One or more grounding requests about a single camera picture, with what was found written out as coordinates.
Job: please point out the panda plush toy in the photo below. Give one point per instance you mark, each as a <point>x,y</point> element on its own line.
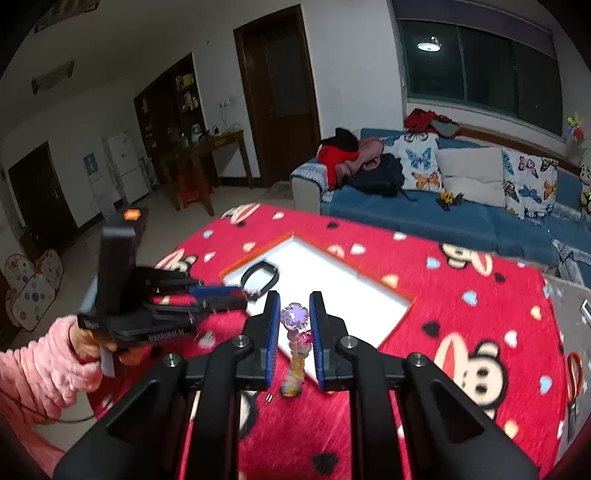
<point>586,184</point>

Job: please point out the orange box with white inside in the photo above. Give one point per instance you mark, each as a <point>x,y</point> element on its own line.
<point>332,290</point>

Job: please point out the colourful artificial flowers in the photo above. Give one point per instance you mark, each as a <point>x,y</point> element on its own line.
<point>577,131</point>

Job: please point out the butterfly print pillow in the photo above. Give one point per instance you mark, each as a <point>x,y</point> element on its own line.
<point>531,184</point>
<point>420,161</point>

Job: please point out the dark entrance door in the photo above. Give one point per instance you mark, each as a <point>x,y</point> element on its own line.
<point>39,198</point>

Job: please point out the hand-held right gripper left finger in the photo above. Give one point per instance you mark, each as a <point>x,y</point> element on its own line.
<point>274,325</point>

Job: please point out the blue sofa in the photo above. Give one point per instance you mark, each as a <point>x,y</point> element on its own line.
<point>415,217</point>

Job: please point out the brown wooden door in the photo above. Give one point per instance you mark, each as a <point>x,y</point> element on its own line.
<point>277,97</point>

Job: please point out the dark backpack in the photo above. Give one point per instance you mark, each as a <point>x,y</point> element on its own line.
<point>381,177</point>

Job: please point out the white pillow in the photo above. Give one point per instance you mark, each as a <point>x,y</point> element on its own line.
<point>471,177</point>

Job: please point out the black wristband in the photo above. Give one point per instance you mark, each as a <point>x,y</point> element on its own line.
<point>272,276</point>

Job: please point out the wooden desk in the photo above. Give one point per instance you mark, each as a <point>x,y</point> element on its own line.
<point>221,141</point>

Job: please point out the red stool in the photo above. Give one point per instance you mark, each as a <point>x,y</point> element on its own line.
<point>194,184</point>

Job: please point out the person's left hand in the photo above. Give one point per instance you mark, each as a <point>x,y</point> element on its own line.
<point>90,346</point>

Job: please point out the red garment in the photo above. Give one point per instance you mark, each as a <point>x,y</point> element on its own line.
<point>336,159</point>

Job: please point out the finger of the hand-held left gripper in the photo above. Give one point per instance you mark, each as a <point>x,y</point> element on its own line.
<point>203,307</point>
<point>184,285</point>

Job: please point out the polka dot play tent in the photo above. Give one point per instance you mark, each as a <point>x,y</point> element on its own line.
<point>32,288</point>

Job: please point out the red bag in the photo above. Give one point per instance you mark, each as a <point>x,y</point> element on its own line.
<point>422,121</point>

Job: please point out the red printed blanket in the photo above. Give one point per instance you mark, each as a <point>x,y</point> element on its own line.
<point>461,314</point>

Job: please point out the yellow toy vehicle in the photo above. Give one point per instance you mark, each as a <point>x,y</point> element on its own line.
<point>448,198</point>

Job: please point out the wall frame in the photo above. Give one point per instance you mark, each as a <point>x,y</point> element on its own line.
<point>53,77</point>
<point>67,14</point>

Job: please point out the window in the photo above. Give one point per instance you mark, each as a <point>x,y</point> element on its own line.
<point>485,69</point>

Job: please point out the white refrigerator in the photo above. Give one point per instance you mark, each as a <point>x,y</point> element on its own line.
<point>127,166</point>

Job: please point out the white water dispenser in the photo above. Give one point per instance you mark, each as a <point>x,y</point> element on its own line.
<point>97,180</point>

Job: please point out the black garment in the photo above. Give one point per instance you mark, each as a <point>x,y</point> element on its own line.
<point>344,138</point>

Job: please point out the dark wooden cabinet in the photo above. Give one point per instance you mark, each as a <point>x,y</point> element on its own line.
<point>171,115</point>

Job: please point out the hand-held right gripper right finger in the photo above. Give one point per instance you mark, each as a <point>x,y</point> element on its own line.
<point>316,332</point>

